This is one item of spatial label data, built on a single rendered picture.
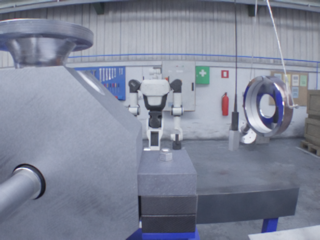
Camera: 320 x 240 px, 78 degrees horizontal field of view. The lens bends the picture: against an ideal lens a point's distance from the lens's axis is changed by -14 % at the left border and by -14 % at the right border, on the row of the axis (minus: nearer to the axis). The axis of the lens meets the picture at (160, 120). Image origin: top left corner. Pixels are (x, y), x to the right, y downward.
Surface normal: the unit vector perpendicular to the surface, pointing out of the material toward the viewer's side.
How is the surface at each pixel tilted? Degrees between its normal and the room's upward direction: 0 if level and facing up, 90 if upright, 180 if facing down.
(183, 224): 90
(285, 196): 90
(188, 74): 90
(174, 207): 90
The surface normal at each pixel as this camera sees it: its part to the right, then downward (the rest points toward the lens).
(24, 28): 0.28, 0.13
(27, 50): 0.08, 0.57
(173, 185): 0.02, 0.14
